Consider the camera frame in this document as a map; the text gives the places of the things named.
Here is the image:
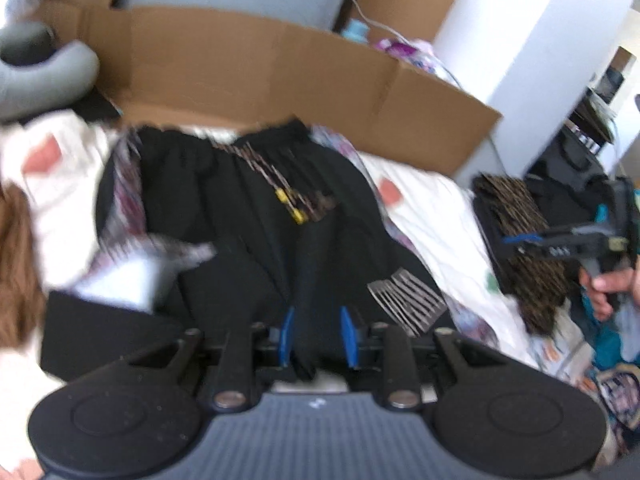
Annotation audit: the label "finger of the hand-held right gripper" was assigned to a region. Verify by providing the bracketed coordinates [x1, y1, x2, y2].
[501, 232, 551, 260]

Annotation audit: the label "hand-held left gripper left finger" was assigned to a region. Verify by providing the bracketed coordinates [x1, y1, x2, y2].
[120, 307, 297, 411]

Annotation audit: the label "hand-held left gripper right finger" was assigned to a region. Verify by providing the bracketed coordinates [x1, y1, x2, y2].
[340, 306, 521, 409]

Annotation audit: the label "black drawstring shorts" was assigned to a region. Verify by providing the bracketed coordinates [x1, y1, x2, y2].
[40, 117, 526, 386]

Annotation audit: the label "person's right hand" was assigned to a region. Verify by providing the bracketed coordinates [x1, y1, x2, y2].
[579, 266, 640, 322]

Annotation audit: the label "leopard print garment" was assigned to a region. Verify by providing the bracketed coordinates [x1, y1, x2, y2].
[472, 174, 568, 336]

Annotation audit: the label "black cloth heap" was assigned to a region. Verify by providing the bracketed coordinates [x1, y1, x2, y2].
[525, 127, 613, 198]

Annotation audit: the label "teal printed cloth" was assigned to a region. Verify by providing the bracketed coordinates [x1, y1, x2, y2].
[545, 280, 640, 461]

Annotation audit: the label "purple and white refill pouch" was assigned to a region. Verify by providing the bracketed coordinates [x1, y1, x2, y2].
[374, 37, 441, 78]

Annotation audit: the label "cream bear print blanket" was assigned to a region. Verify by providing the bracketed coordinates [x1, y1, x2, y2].
[0, 110, 551, 480]

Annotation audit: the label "brown garment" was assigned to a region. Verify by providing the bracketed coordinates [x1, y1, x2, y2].
[0, 185, 48, 353]

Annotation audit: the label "long folded cardboard sheet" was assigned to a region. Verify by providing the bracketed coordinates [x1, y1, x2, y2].
[37, 0, 503, 178]

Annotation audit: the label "small black cloth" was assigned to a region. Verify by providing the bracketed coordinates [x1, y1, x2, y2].
[70, 92, 123, 123]

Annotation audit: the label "grey neck pillow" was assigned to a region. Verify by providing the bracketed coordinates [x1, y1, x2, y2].
[0, 21, 101, 121]

